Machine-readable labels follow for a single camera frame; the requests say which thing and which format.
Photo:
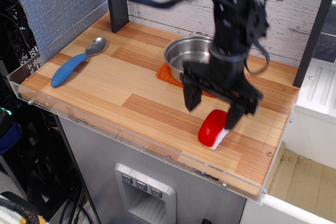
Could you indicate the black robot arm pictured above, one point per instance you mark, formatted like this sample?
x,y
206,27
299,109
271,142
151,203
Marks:
x,y
238,25

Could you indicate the orange woven cloth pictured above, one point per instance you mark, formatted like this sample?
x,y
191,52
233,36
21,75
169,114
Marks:
x,y
164,74

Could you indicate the white toy sink unit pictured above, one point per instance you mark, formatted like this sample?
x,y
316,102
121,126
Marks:
x,y
301,186

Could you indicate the blue handled metal spoon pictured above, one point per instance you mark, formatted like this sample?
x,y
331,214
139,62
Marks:
x,y
96,47

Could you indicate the grey toy fridge cabinet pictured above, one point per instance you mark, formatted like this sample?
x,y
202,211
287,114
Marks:
x,y
96,156

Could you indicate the silver water dispenser panel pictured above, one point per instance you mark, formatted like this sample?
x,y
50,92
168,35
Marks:
x,y
144,198

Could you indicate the black vertical post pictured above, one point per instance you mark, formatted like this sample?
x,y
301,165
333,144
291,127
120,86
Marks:
x,y
312,42
118,10

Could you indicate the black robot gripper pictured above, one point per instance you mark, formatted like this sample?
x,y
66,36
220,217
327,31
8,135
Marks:
x,y
223,76

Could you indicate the clear acrylic table guard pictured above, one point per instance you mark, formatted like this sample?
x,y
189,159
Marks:
x,y
117,94

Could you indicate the blue fabric panel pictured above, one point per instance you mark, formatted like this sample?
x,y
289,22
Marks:
x,y
56,23

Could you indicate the black vertical post left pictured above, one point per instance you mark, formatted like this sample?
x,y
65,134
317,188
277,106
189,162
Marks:
x,y
118,10

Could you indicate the black vertical post right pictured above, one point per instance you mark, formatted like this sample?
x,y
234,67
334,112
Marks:
x,y
312,42

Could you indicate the stainless steel pot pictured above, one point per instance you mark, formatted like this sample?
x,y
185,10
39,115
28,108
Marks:
x,y
193,47

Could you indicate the red and white toy vegetable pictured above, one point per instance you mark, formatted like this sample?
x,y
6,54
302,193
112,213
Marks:
x,y
213,129

